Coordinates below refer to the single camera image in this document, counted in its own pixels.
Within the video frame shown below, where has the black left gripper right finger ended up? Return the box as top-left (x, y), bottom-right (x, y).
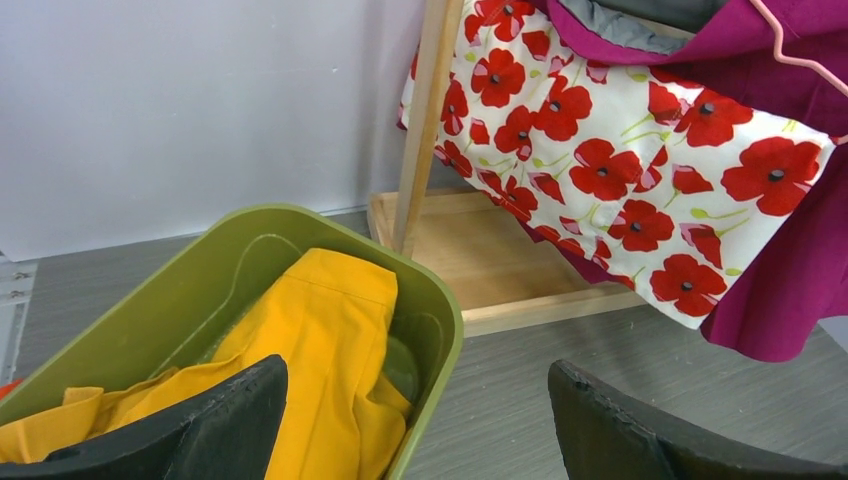
top-left (547, 360), bottom-right (847, 479)

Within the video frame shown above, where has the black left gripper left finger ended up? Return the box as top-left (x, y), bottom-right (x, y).
top-left (1, 355), bottom-right (288, 479)

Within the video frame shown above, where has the yellow pleated skirt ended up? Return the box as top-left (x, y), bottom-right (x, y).
top-left (1, 248), bottom-right (412, 479)

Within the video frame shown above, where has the green plastic bin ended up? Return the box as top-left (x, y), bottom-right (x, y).
top-left (1, 204), bottom-right (464, 479)

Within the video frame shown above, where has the wooden clothes rack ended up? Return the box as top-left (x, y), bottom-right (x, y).
top-left (367, 1), bottom-right (644, 336)

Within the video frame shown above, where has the orange object behind bin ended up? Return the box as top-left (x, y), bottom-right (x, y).
top-left (0, 379), bottom-right (23, 400)

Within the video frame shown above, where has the magenta dress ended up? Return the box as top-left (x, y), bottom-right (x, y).
top-left (539, 1), bottom-right (847, 363)

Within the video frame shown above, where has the white red poppy garment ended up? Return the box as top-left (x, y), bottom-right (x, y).
top-left (435, 1), bottom-right (837, 329)

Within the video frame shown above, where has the grey garment lining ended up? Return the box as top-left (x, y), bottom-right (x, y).
top-left (556, 0), bottom-right (727, 55)

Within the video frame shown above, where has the aluminium rail frame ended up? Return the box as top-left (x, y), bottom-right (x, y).
top-left (1, 255), bottom-right (38, 385)

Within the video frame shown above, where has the pink wire hanger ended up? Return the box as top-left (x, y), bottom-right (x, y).
top-left (748, 0), bottom-right (848, 101)

